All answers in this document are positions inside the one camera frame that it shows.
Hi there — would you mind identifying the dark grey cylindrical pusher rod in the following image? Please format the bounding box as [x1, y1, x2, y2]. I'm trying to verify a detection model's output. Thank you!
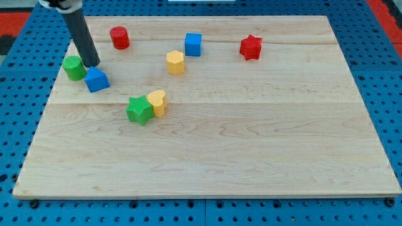
[62, 9, 101, 67]

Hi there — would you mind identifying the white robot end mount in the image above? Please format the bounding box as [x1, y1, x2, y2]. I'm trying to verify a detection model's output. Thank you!
[38, 0, 83, 13]

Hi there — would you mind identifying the blue triangle block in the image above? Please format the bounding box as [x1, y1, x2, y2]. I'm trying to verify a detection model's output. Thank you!
[84, 67, 110, 93]

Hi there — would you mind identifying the yellow hexagon block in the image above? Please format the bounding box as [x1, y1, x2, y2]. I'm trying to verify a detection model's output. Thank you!
[166, 50, 185, 75]

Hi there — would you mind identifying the green cylinder block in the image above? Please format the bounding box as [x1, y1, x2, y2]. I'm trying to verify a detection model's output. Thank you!
[62, 56, 87, 81]

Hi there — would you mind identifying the red cylinder block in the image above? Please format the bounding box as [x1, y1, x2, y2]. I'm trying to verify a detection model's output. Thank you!
[109, 26, 130, 50]

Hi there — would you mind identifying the green star block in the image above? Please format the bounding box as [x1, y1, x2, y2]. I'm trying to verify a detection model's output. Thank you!
[126, 95, 154, 126]

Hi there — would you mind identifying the yellow heart block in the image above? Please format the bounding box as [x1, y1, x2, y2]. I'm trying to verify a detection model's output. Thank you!
[146, 90, 168, 117]

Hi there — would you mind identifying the blue cube block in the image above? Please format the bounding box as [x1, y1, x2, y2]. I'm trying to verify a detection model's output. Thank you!
[185, 33, 202, 57]

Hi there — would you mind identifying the light wooden board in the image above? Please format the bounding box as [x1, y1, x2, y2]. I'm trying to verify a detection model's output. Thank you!
[13, 16, 401, 200]

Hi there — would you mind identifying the red star block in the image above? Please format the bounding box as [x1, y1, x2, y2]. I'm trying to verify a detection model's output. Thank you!
[239, 35, 263, 61]

